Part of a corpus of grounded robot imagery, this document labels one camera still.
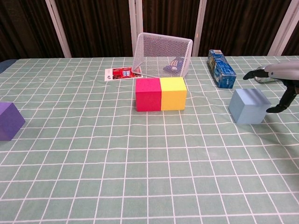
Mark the blue carton box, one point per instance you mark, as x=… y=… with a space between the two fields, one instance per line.
x=222 y=70

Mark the red printed card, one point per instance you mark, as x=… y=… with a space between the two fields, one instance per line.
x=116 y=73

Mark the light blue foam cube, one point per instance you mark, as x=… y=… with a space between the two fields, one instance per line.
x=247 y=109

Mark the red foam cube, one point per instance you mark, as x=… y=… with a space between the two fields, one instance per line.
x=148 y=100

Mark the white frame post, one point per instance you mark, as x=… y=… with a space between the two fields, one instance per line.
x=58 y=30
x=283 y=25
x=135 y=23
x=198 y=28

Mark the blue snack packet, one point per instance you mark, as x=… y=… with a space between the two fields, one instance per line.
x=172 y=66

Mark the green checked tablecloth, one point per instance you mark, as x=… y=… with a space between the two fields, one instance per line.
x=149 y=163

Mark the yellow foam cube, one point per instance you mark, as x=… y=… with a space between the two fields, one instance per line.
x=172 y=98

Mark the purple foam cube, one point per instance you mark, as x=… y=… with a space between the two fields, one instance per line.
x=9 y=123

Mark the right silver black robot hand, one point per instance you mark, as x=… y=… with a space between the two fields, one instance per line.
x=285 y=71

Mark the light blue beverage can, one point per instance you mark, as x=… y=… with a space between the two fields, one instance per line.
x=268 y=80

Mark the dark pleated curtain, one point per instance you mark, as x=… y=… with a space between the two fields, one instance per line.
x=98 y=28

